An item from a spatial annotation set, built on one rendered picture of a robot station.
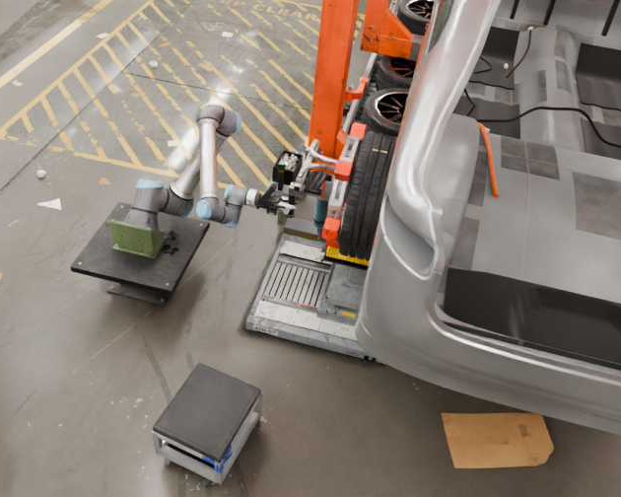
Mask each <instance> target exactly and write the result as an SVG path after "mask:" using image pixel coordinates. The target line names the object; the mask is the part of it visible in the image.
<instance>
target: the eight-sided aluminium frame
mask: <svg viewBox="0 0 621 497"><path fill-rule="evenodd" d="M360 140H361V138H360V137H356V136H351V135H348V137H347V139H346V143H345V146H344V149H343V151H342V154H341V156H340V158H339V160H341V161H345V162H350V163H353V160H354V157H355V162H354V167H353V172H354V169H355V166H356V162H357V158H358V155H359V151H360V148H361V142H360ZM348 150H349V151H351V154H350V157H349V158H348V157H346V154H347V151H348ZM355 155H356V156H355ZM352 177H353V173H352V176H351V181H352ZM338 182H339V179H335V180H334V185H333V188H332V192H331V196H330V198H329V202H328V208H327V209H328V212H327V217H329V218H331V217H332V210H333V211H336V212H335V215H334V219H338V220H340V219H341V228H342V222H343V217H344V212H345V208H344V209H342V206H343V201H344V194H345V190H346V186H347V182H348V181H343V184H342V188H341V192H340V196H339V198H335V195H336V190H337V186H338ZM341 228H340V232H339V235H338V238H337V241H336V242H334V243H337V244H338V243H339V240H340V234H341ZM327 241H329V242H333V241H330V240H327Z"/></svg>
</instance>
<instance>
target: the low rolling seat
mask: <svg viewBox="0 0 621 497"><path fill-rule="evenodd" d="M261 400H262V392H261V391H260V388H257V387H255V386H253V385H250V384H248V383H246V382H244V381H241V380H239V379H237V378H234V377H232V376H230V375H228V374H225V373H223V372H221V371H219V370H216V369H214V368H212V367H209V366H207V365H205V364H203V363H200V362H199V363H197V365H196V366H195V368H194V369H193V370H192V372H191V373H190V375H189V376H188V377H187V379H186V380H185V382H184V383H183V384H182V386H181V387H180V389H179V390H178V391H177V393H176V394H175V396H174V397H173V398H172V400H171V402H170V403H169V404H168V406H167V407H166V409H165V410H164V412H163V413H162V414H161V416H160V417H159V419H158V420H157V421H156V423H155V424H154V426H153V430H152V436H153V441H154V446H155V451H156V454H159V455H160V456H162V457H164V458H165V467H171V466H172V463H173V462H175V463H177V464H179V465H181V466H183V467H185V468H187V469H189V470H191V471H193V472H195V473H197V474H200V475H202V476H204V477H206V479H205V483H206V486H209V487H210V486H214V485H216V484H218V483H219V484H220V485H221V484H222V481H224V479H225V477H226V476H227V474H228V472H229V470H230V468H231V467H232V465H233V463H234V461H235V460H236V458H237V456H238V454H239V453H240V451H241V449H242V447H243V445H244V443H245V441H246V440H247V438H248V436H249V434H250V433H251V431H252V430H255V429H258V428H259V427H260V421H259V420H258V418H259V416H260V415H261Z"/></svg>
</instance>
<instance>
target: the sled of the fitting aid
mask: <svg viewBox="0 0 621 497"><path fill-rule="evenodd" d="M335 265H336V263H333V262H332V264H331V267H330V271H329V274H328V277H327V280H326V283H325V287H324V290H323V293H322V296H321V299H320V303H319V306H318V309H317V315H316V317H317V318H321V319H325V320H332V321H336V322H340V323H344V324H348V325H352V326H355V322H356V317H357V313H358V311H357V310H353V309H349V308H345V307H341V306H337V305H333V304H329V303H325V298H326V295H327V291H328V288H329V285H330V281H331V278H332V275H333V272H334V268H335Z"/></svg>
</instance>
